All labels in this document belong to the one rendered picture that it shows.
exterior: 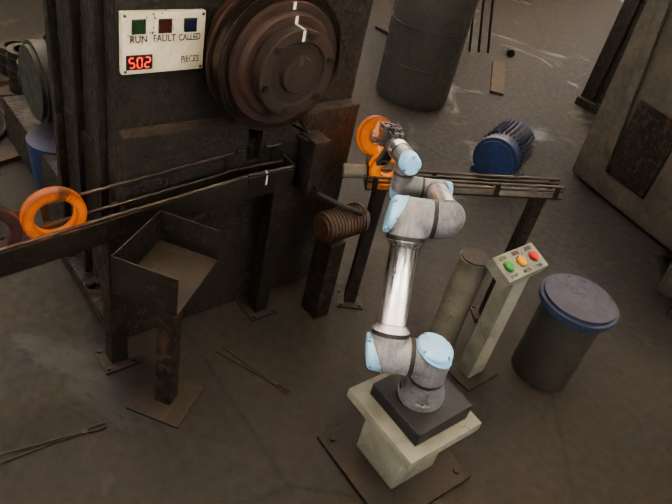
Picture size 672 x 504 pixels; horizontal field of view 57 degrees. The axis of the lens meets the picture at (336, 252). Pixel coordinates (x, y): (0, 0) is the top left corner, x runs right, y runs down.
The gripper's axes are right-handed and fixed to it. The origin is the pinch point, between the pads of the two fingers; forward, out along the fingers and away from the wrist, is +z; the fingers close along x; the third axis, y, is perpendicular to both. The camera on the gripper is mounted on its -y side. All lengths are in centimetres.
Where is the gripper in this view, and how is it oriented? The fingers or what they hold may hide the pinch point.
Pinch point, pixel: (377, 131)
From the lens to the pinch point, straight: 245.9
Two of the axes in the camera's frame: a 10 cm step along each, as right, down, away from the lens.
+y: 2.2, -8.3, -5.1
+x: -9.4, -0.3, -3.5
